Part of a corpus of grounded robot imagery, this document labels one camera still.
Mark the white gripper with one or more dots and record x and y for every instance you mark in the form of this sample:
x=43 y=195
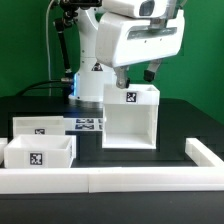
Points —
x=125 y=41

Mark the white drawer cabinet frame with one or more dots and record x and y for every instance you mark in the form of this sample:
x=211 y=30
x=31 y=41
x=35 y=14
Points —
x=130 y=117

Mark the white front drawer box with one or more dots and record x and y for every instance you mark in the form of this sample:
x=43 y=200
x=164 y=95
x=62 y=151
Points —
x=40 y=151

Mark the white drawer box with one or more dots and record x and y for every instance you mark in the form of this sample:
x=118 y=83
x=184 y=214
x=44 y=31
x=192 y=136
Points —
x=44 y=125
x=40 y=151

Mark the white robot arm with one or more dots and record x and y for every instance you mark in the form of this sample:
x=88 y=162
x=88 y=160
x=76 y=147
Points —
x=87 y=84

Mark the white rear drawer box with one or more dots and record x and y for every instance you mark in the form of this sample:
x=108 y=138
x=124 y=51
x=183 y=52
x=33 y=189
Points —
x=44 y=125

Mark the marker sheet on table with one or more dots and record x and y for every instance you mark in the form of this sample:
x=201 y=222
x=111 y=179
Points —
x=83 y=124

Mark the white right fence rail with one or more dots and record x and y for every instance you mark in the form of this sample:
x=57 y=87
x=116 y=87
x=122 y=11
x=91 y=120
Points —
x=201 y=155

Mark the white fence rail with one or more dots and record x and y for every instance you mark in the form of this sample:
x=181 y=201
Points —
x=98 y=180
x=3 y=143
x=201 y=155

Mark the white front fence rail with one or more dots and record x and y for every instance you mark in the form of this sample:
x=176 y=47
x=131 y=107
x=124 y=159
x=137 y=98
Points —
x=98 y=180

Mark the white left fence rail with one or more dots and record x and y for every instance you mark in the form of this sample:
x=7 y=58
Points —
x=3 y=143

